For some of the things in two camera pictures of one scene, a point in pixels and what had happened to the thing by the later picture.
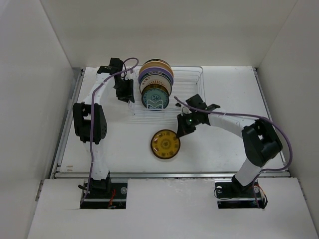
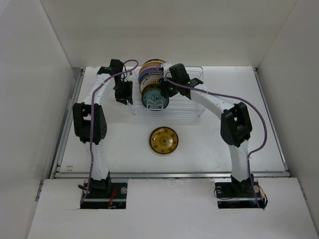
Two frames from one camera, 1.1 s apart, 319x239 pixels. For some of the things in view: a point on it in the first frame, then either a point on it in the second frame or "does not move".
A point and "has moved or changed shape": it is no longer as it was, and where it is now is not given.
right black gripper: x=182 y=129 → x=164 y=90
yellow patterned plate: x=155 y=86 does not move
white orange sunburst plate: x=156 y=79 does not move
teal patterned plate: x=155 y=98 does not move
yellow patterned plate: x=165 y=144 has moved or changed shape
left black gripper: x=127 y=96 does not move
